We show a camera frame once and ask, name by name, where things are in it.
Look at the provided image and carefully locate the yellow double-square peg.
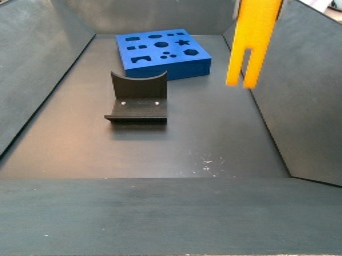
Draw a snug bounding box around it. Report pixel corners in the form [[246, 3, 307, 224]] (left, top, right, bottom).
[[225, 0, 283, 89]]

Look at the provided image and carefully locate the blue shape-sorting board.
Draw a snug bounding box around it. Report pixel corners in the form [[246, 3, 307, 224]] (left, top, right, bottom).
[[115, 29, 211, 80]]

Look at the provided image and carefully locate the black curved holder stand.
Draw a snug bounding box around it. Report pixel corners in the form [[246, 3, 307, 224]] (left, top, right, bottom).
[[104, 73, 167, 123]]

